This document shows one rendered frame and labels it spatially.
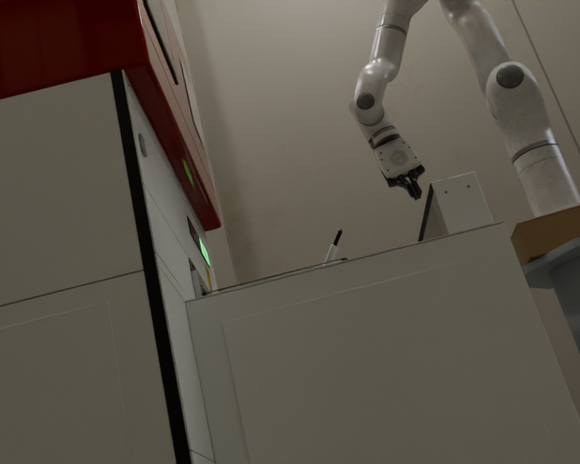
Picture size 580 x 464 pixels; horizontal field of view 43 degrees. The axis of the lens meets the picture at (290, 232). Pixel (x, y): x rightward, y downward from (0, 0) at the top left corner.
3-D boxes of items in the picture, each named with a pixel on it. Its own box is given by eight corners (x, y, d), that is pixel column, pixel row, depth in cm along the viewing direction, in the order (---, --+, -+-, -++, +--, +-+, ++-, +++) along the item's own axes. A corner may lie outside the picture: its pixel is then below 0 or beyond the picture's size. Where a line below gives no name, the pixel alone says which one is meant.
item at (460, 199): (452, 243, 147) (430, 181, 152) (427, 318, 198) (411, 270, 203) (498, 231, 147) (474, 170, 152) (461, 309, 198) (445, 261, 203)
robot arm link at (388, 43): (401, 11, 198) (378, 115, 192) (409, 42, 213) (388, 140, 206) (368, 9, 201) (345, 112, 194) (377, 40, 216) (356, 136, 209)
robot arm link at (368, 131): (393, 121, 197) (398, 134, 206) (370, 83, 202) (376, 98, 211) (365, 136, 198) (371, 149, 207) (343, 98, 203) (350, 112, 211)
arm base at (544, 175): (600, 220, 188) (572, 157, 195) (607, 196, 171) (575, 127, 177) (527, 245, 192) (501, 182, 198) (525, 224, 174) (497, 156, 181)
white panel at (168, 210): (144, 269, 122) (110, 72, 137) (225, 369, 197) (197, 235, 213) (162, 264, 122) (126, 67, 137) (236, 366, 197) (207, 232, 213)
